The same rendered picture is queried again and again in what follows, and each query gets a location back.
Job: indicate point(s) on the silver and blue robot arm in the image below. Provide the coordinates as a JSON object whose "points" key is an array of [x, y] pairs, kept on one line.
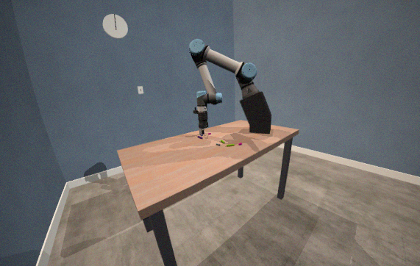
{"points": [[245, 72]]}

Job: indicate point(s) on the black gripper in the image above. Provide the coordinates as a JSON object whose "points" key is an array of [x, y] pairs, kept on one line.
{"points": [[202, 115]]}

